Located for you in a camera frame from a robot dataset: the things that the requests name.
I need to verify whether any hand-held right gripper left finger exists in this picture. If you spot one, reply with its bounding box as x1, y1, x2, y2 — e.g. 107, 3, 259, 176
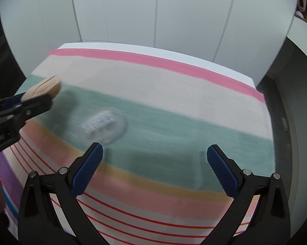
17, 142, 103, 245

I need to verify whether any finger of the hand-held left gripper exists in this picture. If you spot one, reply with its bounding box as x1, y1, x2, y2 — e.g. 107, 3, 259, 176
0, 94, 25, 118
4, 95, 53, 127

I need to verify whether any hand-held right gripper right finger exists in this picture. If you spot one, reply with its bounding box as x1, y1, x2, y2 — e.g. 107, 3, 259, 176
202, 144, 291, 245

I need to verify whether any beige powder puff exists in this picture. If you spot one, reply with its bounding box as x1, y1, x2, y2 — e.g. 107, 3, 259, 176
20, 75, 62, 102

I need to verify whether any clear plastic puff case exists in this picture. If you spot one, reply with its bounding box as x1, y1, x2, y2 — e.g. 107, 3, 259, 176
77, 107, 128, 145

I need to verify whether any black glass panel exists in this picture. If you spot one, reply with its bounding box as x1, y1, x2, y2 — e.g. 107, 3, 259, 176
0, 2, 28, 101

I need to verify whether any striped tablecloth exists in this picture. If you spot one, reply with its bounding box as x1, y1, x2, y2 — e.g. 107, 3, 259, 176
0, 48, 274, 245

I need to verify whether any white counter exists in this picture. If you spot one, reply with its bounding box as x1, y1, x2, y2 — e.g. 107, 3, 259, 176
286, 11, 307, 69

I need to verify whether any pink object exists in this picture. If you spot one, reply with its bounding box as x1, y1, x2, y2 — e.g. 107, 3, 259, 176
296, 0, 307, 14

